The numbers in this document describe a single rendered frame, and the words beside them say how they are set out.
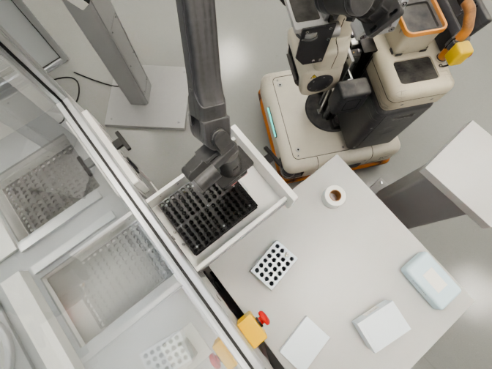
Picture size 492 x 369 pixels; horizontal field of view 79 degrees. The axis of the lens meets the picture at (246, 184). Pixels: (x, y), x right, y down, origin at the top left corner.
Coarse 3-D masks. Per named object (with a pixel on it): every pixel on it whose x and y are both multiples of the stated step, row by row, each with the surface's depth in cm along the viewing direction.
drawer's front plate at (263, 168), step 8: (232, 128) 88; (232, 136) 93; (240, 136) 88; (240, 144) 91; (248, 144) 87; (248, 152) 90; (256, 152) 86; (256, 160) 88; (264, 160) 86; (256, 168) 94; (264, 168) 86; (272, 168) 85; (264, 176) 92; (272, 176) 85; (280, 176) 84; (272, 184) 90; (280, 184) 84; (280, 192) 88; (288, 192) 83; (288, 200) 86; (296, 200) 85; (288, 208) 92
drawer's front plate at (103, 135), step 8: (88, 112) 89; (88, 120) 88; (96, 120) 94; (96, 128) 88; (104, 136) 87; (112, 144) 87; (112, 152) 86; (120, 152) 92; (120, 160) 85; (128, 168) 84; (128, 176) 84; (136, 176) 86; (136, 184) 84; (144, 184) 91; (144, 192) 92
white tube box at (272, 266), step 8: (272, 248) 92; (280, 248) 92; (264, 256) 91; (272, 256) 91; (280, 256) 91; (288, 256) 91; (296, 256) 91; (256, 264) 90; (264, 264) 90; (272, 264) 90; (280, 264) 91; (288, 264) 92; (256, 272) 90; (264, 272) 90; (272, 272) 90; (280, 272) 92; (264, 280) 89; (272, 280) 89; (272, 288) 88
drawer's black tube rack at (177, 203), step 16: (176, 192) 86; (192, 192) 86; (208, 192) 86; (224, 192) 86; (160, 208) 84; (176, 208) 84; (192, 208) 84; (208, 208) 84; (224, 208) 87; (240, 208) 87; (256, 208) 88; (176, 224) 86; (192, 224) 83; (208, 224) 83; (224, 224) 83; (192, 240) 82; (208, 240) 82
